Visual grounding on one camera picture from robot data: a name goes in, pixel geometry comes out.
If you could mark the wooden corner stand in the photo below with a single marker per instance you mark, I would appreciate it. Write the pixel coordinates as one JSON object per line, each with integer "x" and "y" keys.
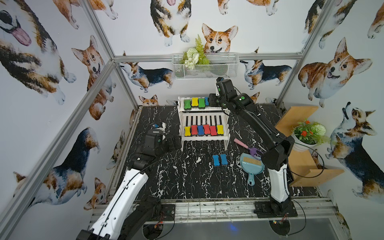
{"x": 305, "y": 172}

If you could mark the white pot red flowers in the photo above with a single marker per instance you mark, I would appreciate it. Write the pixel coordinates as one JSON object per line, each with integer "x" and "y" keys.
{"x": 308, "y": 135}

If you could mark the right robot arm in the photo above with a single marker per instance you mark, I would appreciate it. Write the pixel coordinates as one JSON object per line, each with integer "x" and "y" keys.
{"x": 278, "y": 146}

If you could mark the yellow eraser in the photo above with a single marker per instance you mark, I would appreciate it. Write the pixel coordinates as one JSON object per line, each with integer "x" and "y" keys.
{"x": 187, "y": 132}
{"x": 220, "y": 130}

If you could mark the artificial fern and white flowers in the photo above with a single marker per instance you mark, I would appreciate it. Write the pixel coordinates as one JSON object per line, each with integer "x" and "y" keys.
{"x": 195, "y": 56}

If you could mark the yellow eraser lower left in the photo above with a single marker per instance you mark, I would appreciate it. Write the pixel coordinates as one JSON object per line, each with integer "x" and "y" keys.
{"x": 187, "y": 132}

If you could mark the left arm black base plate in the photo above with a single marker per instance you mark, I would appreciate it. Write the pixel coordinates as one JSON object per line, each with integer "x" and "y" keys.
{"x": 165, "y": 213}

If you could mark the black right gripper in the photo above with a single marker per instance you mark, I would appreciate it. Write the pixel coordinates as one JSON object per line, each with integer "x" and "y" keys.
{"x": 214, "y": 99}

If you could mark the dark green eraser upper shelf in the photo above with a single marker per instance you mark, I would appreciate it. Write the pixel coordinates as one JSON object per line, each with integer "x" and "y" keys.
{"x": 187, "y": 104}

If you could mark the yellow eraser lower right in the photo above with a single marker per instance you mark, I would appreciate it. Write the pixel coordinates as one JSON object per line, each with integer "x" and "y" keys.
{"x": 220, "y": 130}

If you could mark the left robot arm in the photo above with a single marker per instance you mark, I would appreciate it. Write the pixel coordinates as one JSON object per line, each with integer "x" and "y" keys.
{"x": 116, "y": 222}

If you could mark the blue eraser lower shelf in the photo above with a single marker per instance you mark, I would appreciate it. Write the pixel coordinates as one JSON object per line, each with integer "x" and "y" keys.
{"x": 201, "y": 131}

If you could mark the teal dustpan with brush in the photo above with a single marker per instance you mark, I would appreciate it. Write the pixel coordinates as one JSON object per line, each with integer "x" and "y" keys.
{"x": 252, "y": 166}

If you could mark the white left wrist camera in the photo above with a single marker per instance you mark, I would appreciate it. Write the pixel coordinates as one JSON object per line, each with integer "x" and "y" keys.
{"x": 160, "y": 127}

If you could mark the white wooden two-tier shelf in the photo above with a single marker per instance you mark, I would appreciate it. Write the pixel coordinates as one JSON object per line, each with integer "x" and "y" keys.
{"x": 212, "y": 116}

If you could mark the white wire wall basket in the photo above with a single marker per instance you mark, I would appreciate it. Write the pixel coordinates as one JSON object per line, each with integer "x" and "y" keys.
{"x": 220, "y": 65}

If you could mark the red eraser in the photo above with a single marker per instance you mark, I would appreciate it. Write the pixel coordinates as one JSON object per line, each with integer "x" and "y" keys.
{"x": 194, "y": 130}
{"x": 207, "y": 129}
{"x": 213, "y": 131}

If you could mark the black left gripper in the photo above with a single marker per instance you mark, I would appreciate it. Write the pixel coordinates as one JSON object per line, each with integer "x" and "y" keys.
{"x": 173, "y": 142}

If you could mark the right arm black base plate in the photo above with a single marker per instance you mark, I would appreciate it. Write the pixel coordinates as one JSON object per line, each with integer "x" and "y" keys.
{"x": 272, "y": 209}

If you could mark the yellow eraser upper shelf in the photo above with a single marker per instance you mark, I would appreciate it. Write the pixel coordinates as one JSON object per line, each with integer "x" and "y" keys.
{"x": 195, "y": 102}

